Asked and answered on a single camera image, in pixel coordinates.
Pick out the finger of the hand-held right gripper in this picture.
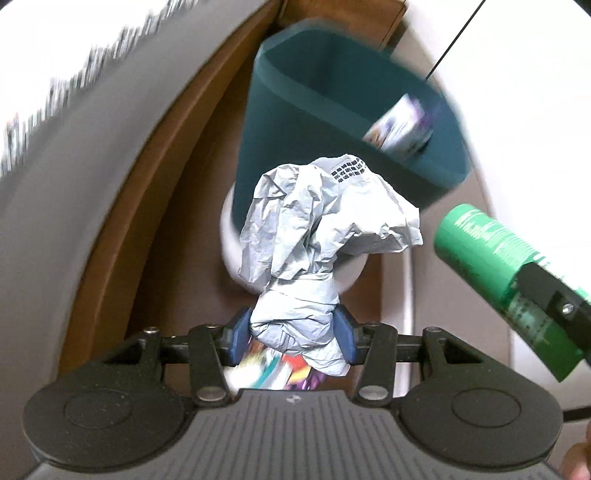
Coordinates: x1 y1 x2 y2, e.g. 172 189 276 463
512 264 591 365

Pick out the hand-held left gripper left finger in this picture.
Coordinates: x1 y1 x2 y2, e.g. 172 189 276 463
95 307 252 407

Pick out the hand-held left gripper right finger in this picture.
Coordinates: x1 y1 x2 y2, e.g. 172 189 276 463
335 307 490 407

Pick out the green spray can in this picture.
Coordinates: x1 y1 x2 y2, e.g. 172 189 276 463
433 203 591 383

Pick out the grey plastic bag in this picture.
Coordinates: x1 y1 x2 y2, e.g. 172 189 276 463
238 154 424 378

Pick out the white purple snack packet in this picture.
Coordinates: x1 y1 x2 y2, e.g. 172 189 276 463
362 95 437 162

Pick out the dark teal plastic bin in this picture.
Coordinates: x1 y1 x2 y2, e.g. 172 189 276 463
231 18 472 232

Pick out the person's right hand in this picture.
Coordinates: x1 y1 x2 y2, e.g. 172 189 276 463
561 422 591 480

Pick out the white sliding door wardrobe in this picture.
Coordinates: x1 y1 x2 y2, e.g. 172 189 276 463
369 0 591 416

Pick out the wooden nightstand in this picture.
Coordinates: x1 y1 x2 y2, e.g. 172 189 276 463
277 0 409 51

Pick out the wooden bed rail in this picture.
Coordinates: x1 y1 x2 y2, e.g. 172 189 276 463
58 9 287 374

